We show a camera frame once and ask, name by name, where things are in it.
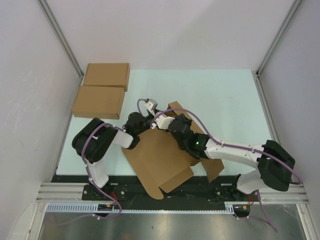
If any cardboard box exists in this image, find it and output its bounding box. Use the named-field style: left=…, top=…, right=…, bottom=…
left=83, top=63, right=131, bottom=92
left=121, top=101, right=225, bottom=200
left=71, top=85, right=125, bottom=120

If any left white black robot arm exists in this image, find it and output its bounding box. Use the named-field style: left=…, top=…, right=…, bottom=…
left=71, top=112, right=154, bottom=200

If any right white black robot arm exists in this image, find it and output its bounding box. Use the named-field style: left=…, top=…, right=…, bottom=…
left=167, top=114, right=296, bottom=201

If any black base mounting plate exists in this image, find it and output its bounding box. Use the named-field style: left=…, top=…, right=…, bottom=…
left=52, top=175, right=258, bottom=203

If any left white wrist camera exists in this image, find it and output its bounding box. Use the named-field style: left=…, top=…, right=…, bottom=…
left=144, top=98, right=158, bottom=116

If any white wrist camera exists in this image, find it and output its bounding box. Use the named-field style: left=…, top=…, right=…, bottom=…
left=150, top=114, right=175, bottom=130
left=144, top=98, right=158, bottom=116

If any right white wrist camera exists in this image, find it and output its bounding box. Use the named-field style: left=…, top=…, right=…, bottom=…
left=150, top=114, right=175, bottom=130

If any white slotted cable duct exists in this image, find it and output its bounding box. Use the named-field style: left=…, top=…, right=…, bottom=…
left=46, top=202, right=249, bottom=215

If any aluminium front rail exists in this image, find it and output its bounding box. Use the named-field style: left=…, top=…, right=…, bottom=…
left=36, top=182, right=309, bottom=204

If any left aluminium frame post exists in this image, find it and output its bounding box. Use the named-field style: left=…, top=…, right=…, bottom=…
left=36, top=0, right=84, bottom=78

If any aluminium frame post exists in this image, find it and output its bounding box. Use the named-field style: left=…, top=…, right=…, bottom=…
left=36, top=0, right=84, bottom=78
left=257, top=0, right=303, bottom=76

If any right aluminium frame post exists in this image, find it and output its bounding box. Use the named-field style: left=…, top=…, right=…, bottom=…
left=257, top=0, right=303, bottom=76

